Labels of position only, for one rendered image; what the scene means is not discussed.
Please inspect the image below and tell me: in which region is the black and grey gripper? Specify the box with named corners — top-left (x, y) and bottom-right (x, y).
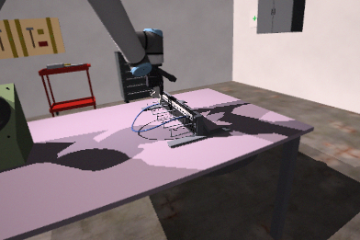
top-left (145, 63), bottom-right (163, 105)

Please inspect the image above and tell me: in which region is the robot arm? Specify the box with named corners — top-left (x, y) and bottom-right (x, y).
top-left (0, 0), bottom-right (163, 131)

